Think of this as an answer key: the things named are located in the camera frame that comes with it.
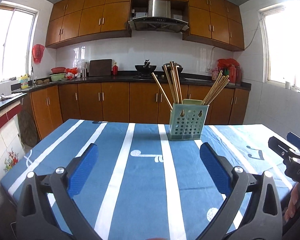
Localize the wooden chopstick five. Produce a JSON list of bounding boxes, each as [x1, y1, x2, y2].
[[163, 64, 177, 103]]

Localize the red bag and condiment bottles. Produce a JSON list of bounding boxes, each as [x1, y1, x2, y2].
[[212, 59, 242, 86]]

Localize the wooden chopstick eight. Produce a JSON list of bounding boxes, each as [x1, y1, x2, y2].
[[202, 70, 223, 105]]

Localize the red bottle on counter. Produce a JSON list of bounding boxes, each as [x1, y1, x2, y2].
[[112, 62, 118, 76]]

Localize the wooden chopstick nine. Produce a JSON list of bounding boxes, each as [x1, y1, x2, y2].
[[216, 75, 227, 88]]

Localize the dark cutting board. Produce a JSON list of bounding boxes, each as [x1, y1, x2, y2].
[[89, 59, 112, 77]]

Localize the black wok left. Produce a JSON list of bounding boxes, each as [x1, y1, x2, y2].
[[135, 60, 157, 76]]

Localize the wooden chopstick four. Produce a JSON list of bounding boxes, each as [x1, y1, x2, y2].
[[172, 70, 180, 103]]

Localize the stacked basins on counter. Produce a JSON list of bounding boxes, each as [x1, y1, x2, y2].
[[50, 67, 81, 81]]

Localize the blue striped tablecloth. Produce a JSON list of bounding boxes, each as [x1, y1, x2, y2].
[[1, 119, 294, 239]]

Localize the right human hand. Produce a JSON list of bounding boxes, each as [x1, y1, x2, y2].
[[284, 183, 300, 222]]

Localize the wooden chopstick one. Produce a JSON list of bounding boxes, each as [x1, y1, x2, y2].
[[151, 73, 173, 111]]

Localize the lidded wok right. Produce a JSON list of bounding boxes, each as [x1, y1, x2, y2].
[[162, 61, 183, 73]]

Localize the white cup on windowsill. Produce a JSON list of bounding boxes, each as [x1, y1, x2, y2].
[[285, 81, 291, 90]]

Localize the wooden chopstick two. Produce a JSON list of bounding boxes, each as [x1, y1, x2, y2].
[[171, 68, 179, 103]]

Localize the green perforated utensil holder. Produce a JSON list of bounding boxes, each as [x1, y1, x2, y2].
[[168, 99, 209, 140]]

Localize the upper wooden cabinets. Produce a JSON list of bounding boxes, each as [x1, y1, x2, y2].
[[45, 0, 244, 51]]

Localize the wooden cabinets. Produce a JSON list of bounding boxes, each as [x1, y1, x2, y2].
[[22, 82, 250, 140], [45, 0, 244, 51]]

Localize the wooden chopstick three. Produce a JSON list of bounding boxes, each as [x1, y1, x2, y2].
[[170, 61, 183, 103]]

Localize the yellow detergent bottle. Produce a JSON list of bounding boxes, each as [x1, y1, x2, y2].
[[19, 74, 29, 89]]

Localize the lower wooden cabinets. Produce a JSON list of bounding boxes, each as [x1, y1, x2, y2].
[[22, 82, 250, 140]]

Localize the steel range hood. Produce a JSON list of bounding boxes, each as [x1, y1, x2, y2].
[[128, 0, 189, 33]]

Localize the red plastic bag on wall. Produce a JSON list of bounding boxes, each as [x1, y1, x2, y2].
[[32, 44, 45, 64]]

